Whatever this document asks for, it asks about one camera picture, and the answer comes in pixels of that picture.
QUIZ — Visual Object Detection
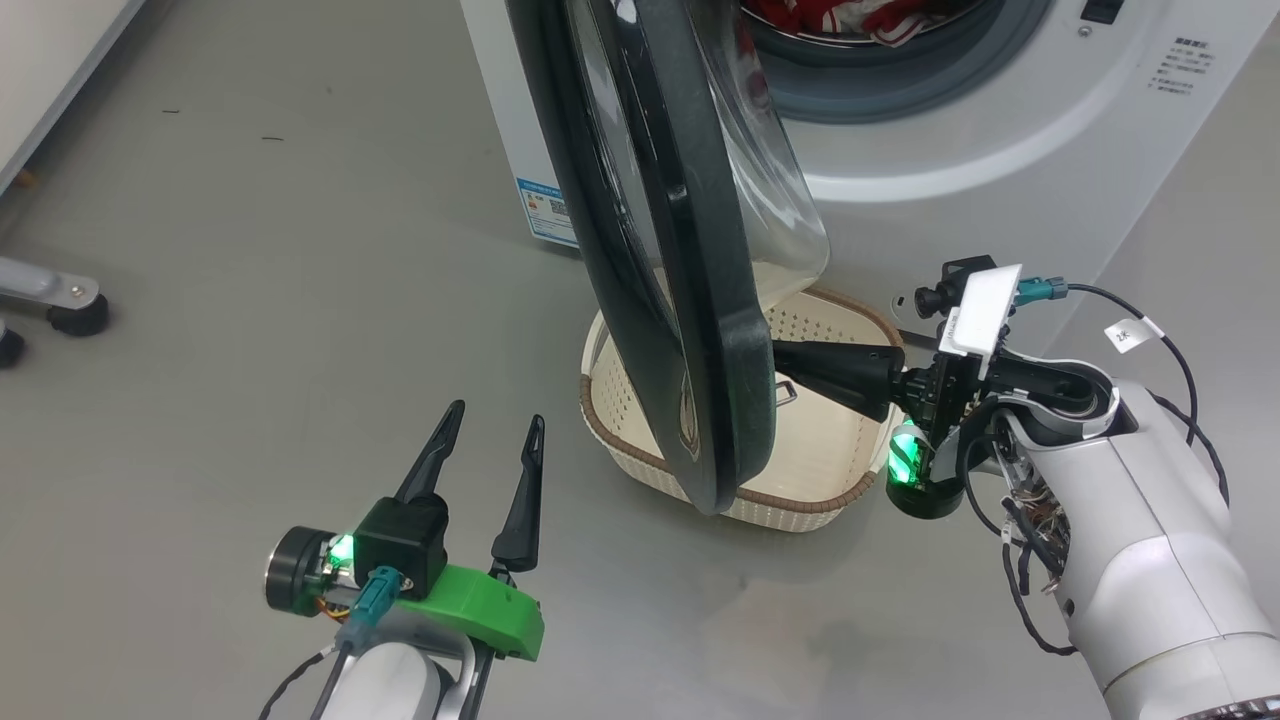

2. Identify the left camera cable teal plug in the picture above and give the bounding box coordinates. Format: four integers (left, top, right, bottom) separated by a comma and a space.
258, 565, 406, 720

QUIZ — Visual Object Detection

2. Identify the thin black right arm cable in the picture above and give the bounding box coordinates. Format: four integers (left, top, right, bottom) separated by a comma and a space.
955, 400, 1079, 658

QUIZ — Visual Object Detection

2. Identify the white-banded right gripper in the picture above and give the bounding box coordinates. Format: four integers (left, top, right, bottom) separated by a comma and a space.
771, 264, 1023, 521

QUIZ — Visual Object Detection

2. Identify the white front-loading washing machine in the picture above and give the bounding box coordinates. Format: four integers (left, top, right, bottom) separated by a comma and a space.
460, 0, 1280, 356

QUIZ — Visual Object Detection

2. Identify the beige perforated laundry basket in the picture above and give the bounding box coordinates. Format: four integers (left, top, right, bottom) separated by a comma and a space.
580, 288, 907, 533

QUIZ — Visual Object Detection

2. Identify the camera cable teal plug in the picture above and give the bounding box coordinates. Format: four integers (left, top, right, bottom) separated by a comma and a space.
258, 565, 406, 720
1015, 275, 1231, 506

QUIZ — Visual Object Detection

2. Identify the red and white garment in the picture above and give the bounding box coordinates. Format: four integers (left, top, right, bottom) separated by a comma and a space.
745, 0, 986, 49

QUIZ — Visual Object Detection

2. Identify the black washing machine door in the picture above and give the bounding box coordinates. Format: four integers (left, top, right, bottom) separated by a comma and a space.
503, 0, 831, 517

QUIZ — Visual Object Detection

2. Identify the right camera cable teal plug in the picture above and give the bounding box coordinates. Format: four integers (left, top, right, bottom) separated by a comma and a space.
1015, 275, 1231, 506

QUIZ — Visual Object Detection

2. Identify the grey stand leg with caster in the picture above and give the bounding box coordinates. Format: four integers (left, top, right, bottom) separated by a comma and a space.
0, 255, 112, 337

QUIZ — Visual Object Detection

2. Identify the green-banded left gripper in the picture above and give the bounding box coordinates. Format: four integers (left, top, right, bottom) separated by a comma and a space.
264, 400, 547, 662

